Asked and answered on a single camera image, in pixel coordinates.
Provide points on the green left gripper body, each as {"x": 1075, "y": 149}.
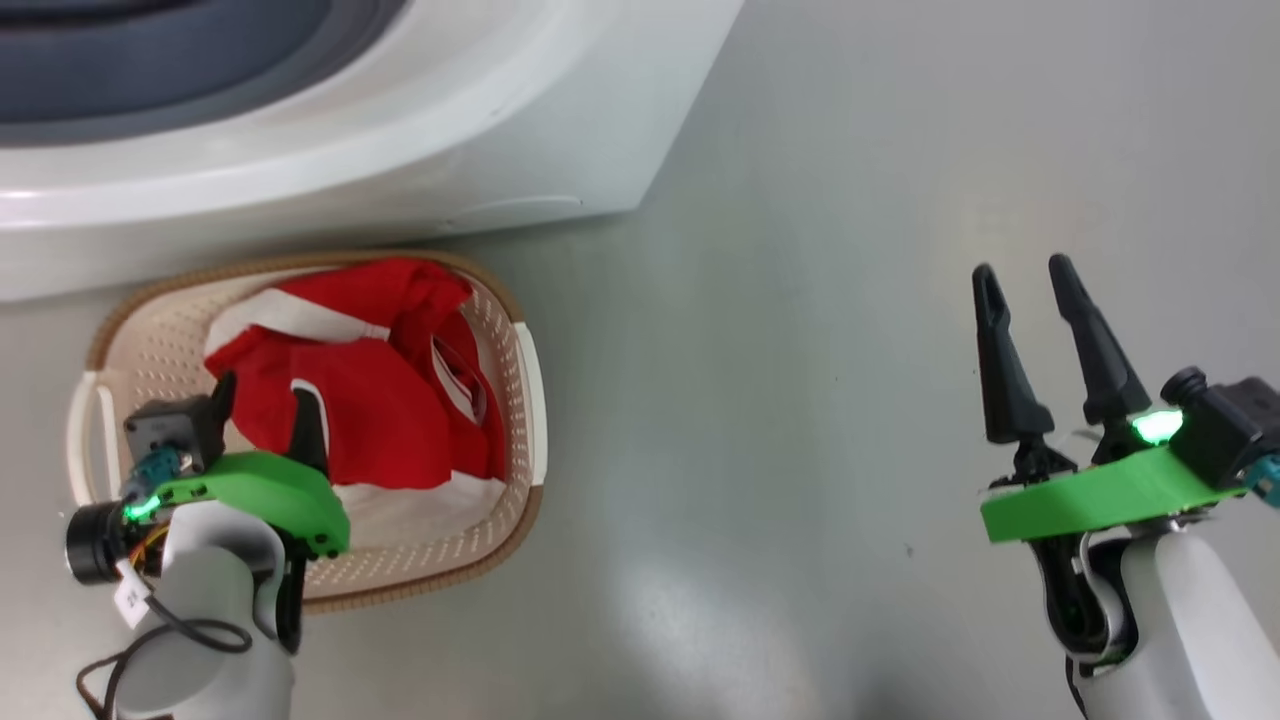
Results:
{"x": 270, "y": 490}

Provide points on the grey rubber door gasket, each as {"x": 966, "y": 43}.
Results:
{"x": 150, "y": 90}

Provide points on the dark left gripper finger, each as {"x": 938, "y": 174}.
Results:
{"x": 312, "y": 435}
{"x": 222, "y": 415}

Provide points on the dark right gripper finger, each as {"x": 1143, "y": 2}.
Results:
{"x": 1010, "y": 390}
{"x": 1105, "y": 370}

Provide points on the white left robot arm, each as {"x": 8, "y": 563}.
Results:
{"x": 210, "y": 600}

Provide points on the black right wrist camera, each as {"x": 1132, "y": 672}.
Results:
{"x": 1225, "y": 430}

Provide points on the cream laundry basket brown rim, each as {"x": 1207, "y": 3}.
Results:
{"x": 150, "y": 340}

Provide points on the red and white garment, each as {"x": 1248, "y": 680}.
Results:
{"x": 390, "y": 420}

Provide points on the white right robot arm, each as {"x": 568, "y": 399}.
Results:
{"x": 1200, "y": 620}

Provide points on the white front-load washing machine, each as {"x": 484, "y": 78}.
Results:
{"x": 400, "y": 170}

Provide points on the black round wrist knob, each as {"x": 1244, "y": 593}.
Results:
{"x": 95, "y": 545}

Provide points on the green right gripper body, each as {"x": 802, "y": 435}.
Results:
{"x": 1100, "y": 500}

